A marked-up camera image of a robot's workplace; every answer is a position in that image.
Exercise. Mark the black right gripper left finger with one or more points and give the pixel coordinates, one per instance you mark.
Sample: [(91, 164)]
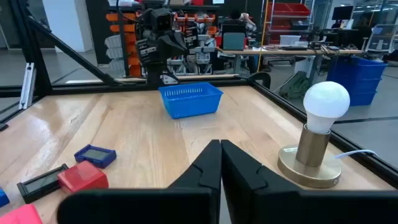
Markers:
[(192, 199)]

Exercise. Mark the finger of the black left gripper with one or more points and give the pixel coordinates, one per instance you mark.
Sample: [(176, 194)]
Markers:
[(181, 42), (166, 46)]

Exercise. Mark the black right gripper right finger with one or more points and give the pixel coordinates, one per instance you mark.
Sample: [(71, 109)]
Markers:
[(264, 202)]

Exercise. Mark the blue framed small display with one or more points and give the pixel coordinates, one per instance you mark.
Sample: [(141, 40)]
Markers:
[(94, 154)]

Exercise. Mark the red plastic box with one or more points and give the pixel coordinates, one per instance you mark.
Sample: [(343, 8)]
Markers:
[(82, 179)]

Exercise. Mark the pink red charger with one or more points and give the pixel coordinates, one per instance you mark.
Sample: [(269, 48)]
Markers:
[(21, 216)]

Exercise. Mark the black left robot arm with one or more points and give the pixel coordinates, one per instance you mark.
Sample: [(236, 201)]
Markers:
[(152, 73)]

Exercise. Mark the wooden office desk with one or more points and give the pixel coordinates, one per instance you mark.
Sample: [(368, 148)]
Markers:
[(280, 51)]

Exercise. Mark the grey mesh office chair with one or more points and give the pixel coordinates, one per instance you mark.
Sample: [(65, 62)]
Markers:
[(381, 40)]

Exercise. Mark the orange parts bin rack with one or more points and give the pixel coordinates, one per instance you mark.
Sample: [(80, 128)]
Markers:
[(130, 62)]

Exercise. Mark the blue plastic basket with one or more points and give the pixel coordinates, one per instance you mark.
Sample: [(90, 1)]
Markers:
[(189, 102)]

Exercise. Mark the person at desk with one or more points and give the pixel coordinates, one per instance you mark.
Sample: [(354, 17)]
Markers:
[(237, 15)]

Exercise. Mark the red shelf rack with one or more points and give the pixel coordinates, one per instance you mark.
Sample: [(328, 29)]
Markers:
[(289, 9)]

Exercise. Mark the green bag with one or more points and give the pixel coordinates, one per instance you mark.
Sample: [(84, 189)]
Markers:
[(293, 87)]

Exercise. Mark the white light bulb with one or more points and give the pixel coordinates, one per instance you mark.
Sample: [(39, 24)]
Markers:
[(326, 99)]

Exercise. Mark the blue storage bins stack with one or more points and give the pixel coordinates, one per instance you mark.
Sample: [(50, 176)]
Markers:
[(357, 77)]

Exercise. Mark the black computer monitor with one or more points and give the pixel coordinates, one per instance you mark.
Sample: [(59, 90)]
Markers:
[(342, 13)]

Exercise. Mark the blue plastic box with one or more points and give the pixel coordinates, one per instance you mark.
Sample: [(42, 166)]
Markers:
[(3, 198)]

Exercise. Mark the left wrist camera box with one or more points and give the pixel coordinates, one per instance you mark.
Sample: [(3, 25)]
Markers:
[(161, 18)]

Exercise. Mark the black aluminium table frame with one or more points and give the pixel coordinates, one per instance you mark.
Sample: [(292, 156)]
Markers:
[(29, 40)]

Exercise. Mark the silver aluminium bracket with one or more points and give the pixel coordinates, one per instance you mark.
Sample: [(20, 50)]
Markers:
[(27, 87)]

